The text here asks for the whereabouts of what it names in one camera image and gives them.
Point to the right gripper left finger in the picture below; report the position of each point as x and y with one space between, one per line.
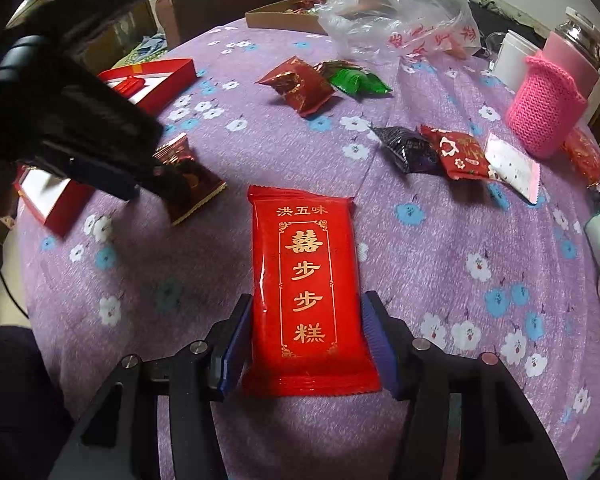
117 436

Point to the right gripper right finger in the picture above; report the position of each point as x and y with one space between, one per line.
471 409

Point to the brown cookie snack packet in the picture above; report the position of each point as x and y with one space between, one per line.
185 183

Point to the long red cake packet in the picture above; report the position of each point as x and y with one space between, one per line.
307 333

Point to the red gold snack packet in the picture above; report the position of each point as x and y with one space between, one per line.
300 85

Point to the white pink snack packet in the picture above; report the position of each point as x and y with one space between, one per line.
514 168

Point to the red white-flower snack packet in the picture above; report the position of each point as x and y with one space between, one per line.
461 155

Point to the dark purple snack packet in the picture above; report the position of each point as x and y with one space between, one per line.
410 151

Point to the green snack packet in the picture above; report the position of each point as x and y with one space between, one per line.
352 79

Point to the red white tray box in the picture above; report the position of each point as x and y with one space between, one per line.
150 86

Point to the brown cardboard snack box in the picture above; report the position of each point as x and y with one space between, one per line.
294 15

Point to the red candy by flask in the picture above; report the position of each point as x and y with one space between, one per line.
583 154

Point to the pink knitted flask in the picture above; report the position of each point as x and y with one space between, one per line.
554 93

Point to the white plastic cup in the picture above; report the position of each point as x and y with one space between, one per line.
510 65

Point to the clear plastic bag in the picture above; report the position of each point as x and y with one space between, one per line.
380 31

